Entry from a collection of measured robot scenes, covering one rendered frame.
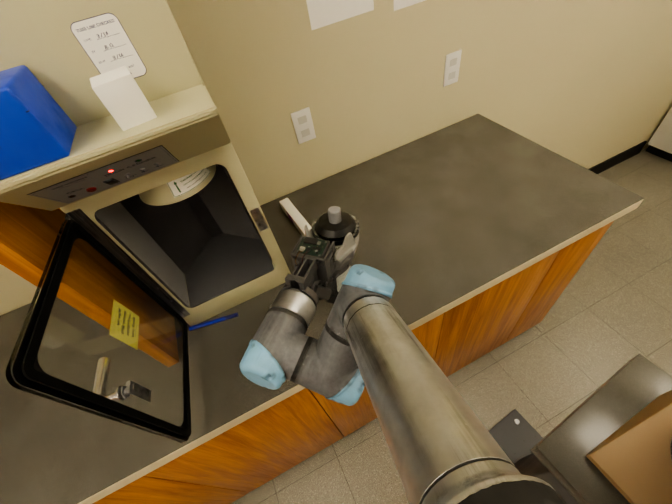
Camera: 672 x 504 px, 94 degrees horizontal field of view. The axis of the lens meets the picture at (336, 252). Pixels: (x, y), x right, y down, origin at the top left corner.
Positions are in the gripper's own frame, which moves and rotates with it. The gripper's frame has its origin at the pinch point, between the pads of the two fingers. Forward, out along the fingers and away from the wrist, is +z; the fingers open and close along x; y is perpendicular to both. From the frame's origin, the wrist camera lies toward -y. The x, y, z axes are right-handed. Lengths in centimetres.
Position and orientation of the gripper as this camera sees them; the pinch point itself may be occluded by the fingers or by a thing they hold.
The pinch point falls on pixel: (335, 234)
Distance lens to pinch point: 71.4
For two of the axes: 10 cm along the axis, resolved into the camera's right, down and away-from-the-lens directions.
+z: 3.3, -7.1, 6.2
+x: -9.4, -1.9, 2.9
